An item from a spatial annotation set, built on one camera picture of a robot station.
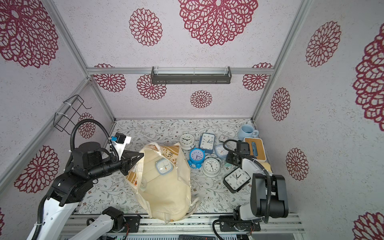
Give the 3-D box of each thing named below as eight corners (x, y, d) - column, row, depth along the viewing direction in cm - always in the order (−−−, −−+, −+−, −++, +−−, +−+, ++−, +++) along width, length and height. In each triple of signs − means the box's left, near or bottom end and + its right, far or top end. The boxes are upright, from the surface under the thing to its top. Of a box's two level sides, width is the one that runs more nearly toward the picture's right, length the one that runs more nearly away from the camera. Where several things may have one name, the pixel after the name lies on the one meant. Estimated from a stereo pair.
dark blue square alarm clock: (199, 153, 102) (199, 151, 100) (198, 135, 113) (198, 132, 110) (216, 153, 102) (217, 150, 100) (214, 135, 113) (214, 132, 110)
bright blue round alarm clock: (186, 166, 96) (186, 164, 94) (190, 149, 104) (190, 147, 102) (202, 169, 95) (203, 167, 92) (205, 152, 103) (205, 149, 101)
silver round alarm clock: (202, 177, 92) (202, 174, 88) (201, 158, 100) (201, 154, 97) (221, 177, 92) (223, 174, 88) (219, 158, 100) (220, 154, 97)
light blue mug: (240, 142, 109) (243, 135, 103) (237, 131, 116) (239, 124, 110) (257, 142, 109) (261, 135, 103) (253, 131, 116) (257, 124, 110)
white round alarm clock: (179, 151, 104) (179, 146, 100) (180, 138, 111) (180, 133, 107) (194, 151, 104) (194, 146, 100) (194, 138, 111) (194, 133, 107)
